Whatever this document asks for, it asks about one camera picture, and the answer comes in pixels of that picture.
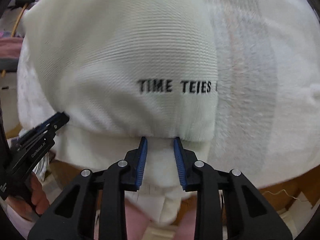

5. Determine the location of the bed with floral sheet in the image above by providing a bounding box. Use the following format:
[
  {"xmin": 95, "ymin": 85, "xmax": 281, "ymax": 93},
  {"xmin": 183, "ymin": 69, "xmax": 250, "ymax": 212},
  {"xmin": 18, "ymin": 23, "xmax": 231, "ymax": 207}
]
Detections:
[{"xmin": 16, "ymin": 0, "xmax": 320, "ymax": 205}]

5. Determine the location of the dusty pink grey-trimmed towel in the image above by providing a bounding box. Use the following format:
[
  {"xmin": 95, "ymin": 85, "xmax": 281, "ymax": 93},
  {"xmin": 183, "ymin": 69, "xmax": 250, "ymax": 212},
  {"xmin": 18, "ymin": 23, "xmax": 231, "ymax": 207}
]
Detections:
[{"xmin": 0, "ymin": 37, "xmax": 24, "ymax": 69}]

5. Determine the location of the person's left hand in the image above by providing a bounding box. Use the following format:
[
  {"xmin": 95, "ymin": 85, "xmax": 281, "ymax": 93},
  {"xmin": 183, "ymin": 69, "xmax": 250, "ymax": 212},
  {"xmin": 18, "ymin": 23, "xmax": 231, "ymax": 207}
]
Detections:
[{"xmin": 5, "ymin": 173, "xmax": 51, "ymax": 221}]

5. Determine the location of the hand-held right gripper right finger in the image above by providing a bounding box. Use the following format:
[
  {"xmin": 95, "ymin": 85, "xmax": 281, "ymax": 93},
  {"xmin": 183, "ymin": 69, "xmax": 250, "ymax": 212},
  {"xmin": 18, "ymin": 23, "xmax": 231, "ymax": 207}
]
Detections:
[{"xmin": 174, "ymin": 137, "xmax": 293, "ymax": 240}]

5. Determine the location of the printed cloth pile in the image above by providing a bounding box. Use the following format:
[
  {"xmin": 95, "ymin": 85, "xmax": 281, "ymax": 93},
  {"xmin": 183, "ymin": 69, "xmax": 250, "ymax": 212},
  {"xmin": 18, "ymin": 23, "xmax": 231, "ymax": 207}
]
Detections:
[{"xmin": 34, "ymin": 154, "xmax": 52, "ymax": 182}]

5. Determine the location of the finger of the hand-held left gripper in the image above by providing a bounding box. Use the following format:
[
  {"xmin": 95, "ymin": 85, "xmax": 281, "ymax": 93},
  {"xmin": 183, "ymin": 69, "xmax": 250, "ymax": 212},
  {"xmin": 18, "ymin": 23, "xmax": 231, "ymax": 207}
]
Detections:
[
  {"xmin": 37, "ymin": 112, "xmax": 66, "ymax": 128},
  {"xmin": 44, "ymin": 116, "xmax": 71, "ymax": 137}
]

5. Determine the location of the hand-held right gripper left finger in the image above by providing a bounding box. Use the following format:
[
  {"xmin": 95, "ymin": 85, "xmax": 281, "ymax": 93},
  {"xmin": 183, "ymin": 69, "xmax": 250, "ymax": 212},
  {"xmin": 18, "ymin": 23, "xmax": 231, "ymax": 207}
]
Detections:
[{"xmin": 27, "ymin": 137, "xmax": 148, "ymax": 240}]

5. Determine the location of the thin white cable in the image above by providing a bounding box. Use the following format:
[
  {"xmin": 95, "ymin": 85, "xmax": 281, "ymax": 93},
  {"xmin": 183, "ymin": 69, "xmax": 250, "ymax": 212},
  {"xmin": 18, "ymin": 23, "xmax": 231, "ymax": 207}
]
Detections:
[{"xmin": 262, "ymin": 189, "xmax": 312, "ymax": 203}]

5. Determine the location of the white knit sweater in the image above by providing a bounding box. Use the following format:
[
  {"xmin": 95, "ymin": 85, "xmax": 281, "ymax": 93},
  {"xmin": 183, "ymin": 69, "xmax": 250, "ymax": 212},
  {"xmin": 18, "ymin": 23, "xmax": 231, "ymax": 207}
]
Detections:
[{"xmin": 24, "ymin": 0, "xmax": 220, "ymax": 227}]

